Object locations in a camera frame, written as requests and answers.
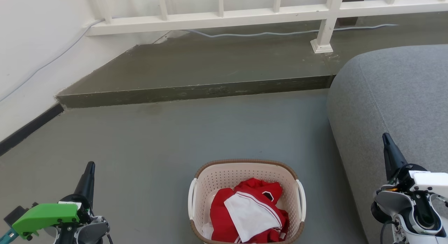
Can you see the beige perforated laundry basket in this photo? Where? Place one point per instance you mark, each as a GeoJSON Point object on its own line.
{"type": "Point", "coordinates": [217, 181]}

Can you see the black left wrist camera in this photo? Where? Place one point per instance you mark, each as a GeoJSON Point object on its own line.
{"type": "Point", "coordinates": [14, 214]}

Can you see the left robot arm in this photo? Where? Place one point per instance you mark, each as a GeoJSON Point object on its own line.
{"type": "Point", "coordinates": [92, 231]}

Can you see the small white cloth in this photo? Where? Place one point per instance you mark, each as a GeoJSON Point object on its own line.
{"type": "Point", "coordinates": [208, 231]}

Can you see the red garment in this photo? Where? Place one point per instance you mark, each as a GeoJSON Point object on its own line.
{"type": "Point", "coordinates": [224, 216]}

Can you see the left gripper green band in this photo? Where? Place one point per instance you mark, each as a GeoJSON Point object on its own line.
{"type": "Point", "coordinates": [45, 216]}

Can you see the white shorts with red stripes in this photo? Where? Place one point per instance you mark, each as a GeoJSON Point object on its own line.
{"type": "Point", "coordinates": [248, 212]}

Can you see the white wooden railing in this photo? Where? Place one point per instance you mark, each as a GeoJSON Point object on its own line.
{"type": "Point", "coordinates": [210, 20]}

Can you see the grey fabric sofa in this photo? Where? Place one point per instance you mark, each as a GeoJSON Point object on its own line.
{"type": "Point", "coordinates": [402, 97]}

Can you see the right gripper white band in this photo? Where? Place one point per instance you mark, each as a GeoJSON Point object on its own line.
{"type": "Point", "coordinates": [428, 182]}

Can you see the black baseboard strip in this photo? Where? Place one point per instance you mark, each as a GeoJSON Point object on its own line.
{"type": "Point", "coordinates": [31, 126]}

